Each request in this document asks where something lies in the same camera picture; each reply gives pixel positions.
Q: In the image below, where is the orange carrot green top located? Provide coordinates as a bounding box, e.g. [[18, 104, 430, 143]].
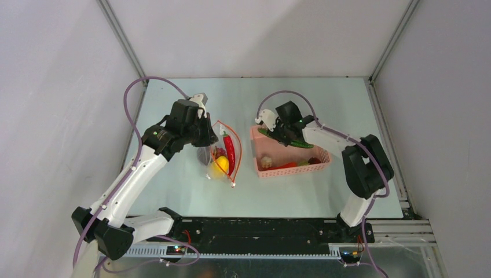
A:
[[267, 161, 309, 170]]

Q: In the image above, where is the red chili pepper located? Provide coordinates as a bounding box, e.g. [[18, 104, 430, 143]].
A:
[[223, 133, 236, 176]]

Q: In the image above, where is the right green circuit board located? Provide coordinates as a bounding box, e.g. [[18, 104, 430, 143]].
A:
[[340, 251, 362, 265]]

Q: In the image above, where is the pink plastic basket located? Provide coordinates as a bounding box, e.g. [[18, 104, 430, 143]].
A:
[[250, 126, 333, 178]]

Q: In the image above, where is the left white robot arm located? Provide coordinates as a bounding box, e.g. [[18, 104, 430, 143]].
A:
[[71, 93, 218, 261]]

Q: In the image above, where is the green circuit board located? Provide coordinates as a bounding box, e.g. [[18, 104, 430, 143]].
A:
[[166, 245, 187, 256], [340, 251, 362, 265]]

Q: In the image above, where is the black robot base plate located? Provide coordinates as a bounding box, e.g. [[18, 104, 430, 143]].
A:
[[165, 217, 375, 254]]

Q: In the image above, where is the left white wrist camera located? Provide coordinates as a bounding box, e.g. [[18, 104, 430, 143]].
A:
[[189, 93, 208, 119]]

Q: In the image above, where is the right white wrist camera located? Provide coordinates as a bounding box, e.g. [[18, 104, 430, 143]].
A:
[[255, 109, 277, 131]]

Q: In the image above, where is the left green circuit board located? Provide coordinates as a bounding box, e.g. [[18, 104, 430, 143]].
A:
[[166, 245, 187, 256]]

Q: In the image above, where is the red grape bunch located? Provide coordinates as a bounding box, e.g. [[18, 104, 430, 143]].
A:
[[212, 146, 227, 159]]

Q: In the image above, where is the red strawberry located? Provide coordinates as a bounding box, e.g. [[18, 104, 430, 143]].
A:
[[308, 157, 322, 165]]

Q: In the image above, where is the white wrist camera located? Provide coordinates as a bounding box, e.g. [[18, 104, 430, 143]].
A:
[[255, 109, 277, 131], [189, 93, 208, 119]]

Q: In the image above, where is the clear zip bag orange zipper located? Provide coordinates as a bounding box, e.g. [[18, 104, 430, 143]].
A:
[[196, 120, 243, 188]]

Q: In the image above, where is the white garlic bulb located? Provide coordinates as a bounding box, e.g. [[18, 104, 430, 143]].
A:
[[260, 156, 273, 170]]

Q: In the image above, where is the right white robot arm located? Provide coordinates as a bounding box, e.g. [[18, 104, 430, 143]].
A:
[[256, 101, 394, 242]]

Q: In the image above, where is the yellow mango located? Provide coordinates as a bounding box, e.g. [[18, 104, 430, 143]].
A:
[[208, 156, 229, 179]]

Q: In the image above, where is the grey slotted cable duct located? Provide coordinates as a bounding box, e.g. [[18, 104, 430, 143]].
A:
[[124, 243, 340, 259]]

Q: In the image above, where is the green cucumber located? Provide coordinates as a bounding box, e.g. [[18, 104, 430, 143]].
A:
[[257, 127, 314, 149]]

